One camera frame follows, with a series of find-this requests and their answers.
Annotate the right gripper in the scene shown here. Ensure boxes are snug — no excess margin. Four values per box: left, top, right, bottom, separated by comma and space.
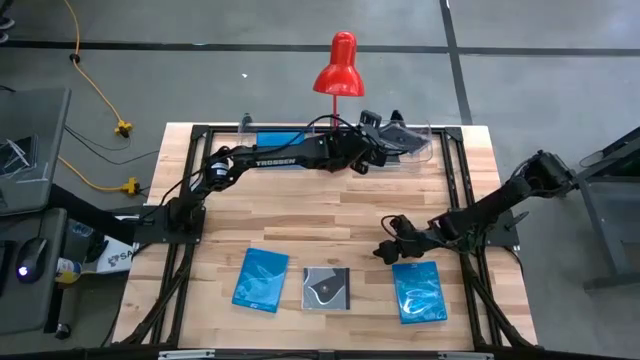
373, 215, 436, 266

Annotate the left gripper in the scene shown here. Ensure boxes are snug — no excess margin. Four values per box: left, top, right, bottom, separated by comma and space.
327, 128, 407, 175

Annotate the grey patterned CD jewel case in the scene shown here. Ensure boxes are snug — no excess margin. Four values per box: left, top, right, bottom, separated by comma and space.
301, 266, 351, 312

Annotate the plain blue disc case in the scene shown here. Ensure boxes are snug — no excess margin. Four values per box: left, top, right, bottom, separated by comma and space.
255, 130, 307, 149

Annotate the blue printed disc case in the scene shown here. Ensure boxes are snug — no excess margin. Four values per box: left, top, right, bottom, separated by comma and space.
231, 247, 290, 314
391, 260, 449, 325

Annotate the spare clear jewel case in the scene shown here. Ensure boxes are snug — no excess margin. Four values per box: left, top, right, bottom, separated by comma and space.
0, 134, 40, 177

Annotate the clear plastic bin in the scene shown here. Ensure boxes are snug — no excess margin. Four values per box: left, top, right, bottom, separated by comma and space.
237, 117, 317, 172
355, 118, 434, 174

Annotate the red desk lamp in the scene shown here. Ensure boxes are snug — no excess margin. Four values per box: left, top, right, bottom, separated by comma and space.
313, 30, 366, 174

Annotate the grey metal desk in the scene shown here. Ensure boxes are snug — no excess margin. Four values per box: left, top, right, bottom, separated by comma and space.
579, 124, 640, 291

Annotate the white printed box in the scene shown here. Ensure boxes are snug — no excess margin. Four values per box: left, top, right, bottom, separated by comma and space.
94, 234, 137, 275

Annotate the yellow-capped bottle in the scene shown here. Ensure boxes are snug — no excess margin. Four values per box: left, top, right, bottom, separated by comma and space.
53, 256, 97, 285

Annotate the black computer mouse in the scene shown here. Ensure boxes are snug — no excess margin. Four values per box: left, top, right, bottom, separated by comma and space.
16, 237, 50, 285

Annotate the black keyboard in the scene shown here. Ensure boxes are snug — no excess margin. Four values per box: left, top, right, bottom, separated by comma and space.
0, 239, 16, 296

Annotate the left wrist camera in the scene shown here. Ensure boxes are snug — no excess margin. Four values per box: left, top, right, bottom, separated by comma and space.
359, 109, 384, 129

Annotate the silver metal bracket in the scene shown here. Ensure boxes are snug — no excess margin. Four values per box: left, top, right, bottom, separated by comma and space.
158, 349, 216, 360
438, 351, 495, 360

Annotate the yellow extension cord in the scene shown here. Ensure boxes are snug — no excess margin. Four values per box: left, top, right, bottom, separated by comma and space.
62, 0, 134, 139
57, 155, 141, 196

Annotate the black floor cable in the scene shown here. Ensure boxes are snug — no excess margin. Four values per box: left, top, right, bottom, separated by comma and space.
63, 124, 161, 166

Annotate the black cable sleeve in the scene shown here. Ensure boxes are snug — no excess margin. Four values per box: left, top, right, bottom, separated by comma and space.
47, 182, 139, 246

